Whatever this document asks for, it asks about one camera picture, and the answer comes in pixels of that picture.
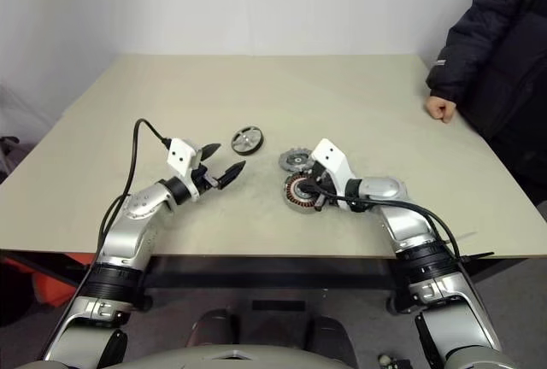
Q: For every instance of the person in dark jacket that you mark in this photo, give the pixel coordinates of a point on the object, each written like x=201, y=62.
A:
x=500, y=44

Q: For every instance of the dark chair part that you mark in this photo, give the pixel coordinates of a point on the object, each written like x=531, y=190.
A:
x=7, y=151

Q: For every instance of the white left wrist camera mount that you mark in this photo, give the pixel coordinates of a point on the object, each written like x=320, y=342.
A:
x=183, y=156

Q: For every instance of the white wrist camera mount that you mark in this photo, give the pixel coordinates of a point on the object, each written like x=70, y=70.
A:
x=183, y=156
x=335, y=162

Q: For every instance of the small white and black object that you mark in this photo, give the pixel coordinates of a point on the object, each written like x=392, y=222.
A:
x=393, y=361

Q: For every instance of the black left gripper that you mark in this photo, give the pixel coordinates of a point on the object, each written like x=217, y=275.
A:
x=206, y=179

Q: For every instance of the black table frame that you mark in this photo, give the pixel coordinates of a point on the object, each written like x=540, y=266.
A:
x=265, y=273

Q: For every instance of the person's bare hand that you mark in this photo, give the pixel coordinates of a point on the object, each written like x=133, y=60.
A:
x=439, y=108

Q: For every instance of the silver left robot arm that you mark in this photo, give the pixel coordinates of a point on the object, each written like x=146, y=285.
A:
x=128, y=232

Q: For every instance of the motor housing with copper windings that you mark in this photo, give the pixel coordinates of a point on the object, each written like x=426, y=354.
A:
x=294, y=197

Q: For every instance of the orange object under table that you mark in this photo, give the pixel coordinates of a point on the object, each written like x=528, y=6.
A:
x=47, y=279

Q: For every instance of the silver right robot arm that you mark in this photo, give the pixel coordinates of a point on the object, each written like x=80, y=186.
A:
x=410, y=224

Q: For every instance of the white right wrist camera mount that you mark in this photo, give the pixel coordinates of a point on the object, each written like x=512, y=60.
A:
x=335, y=162

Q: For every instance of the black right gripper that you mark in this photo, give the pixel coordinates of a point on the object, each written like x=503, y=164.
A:
x=327, y=187

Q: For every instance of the dark rounded shape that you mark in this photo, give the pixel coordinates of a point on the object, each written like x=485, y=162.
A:
x=331, y=339
x=213, y=326

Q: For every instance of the grey robot torso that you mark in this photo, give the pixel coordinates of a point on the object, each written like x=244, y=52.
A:
x=239, y=358

